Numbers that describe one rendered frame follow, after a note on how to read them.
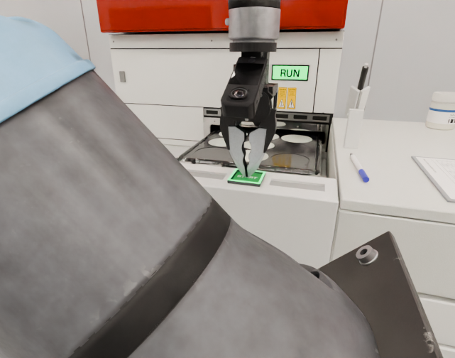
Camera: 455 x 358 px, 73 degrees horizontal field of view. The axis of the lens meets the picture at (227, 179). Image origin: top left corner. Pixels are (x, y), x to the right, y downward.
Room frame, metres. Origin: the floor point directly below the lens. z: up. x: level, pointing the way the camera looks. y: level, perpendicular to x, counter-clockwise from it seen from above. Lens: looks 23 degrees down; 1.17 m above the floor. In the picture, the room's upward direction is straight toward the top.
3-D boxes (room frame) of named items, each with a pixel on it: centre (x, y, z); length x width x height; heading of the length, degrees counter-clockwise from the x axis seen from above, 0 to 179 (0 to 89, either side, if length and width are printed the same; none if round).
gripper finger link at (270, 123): (0.48, -0.05, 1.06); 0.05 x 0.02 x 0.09; 74
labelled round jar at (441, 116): (0.85, -0.60, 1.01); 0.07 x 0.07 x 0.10
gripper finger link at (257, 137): (0.50, -0.05, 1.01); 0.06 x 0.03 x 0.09; 164
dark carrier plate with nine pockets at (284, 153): (0.90, -0.09, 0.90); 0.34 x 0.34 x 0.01; 74
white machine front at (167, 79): (1.13, 0.04, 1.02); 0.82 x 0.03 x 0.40; 74
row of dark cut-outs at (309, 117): (1.07, -0.13, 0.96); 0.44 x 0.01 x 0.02; 74
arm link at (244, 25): (0.50, -0.04, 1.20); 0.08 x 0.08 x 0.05
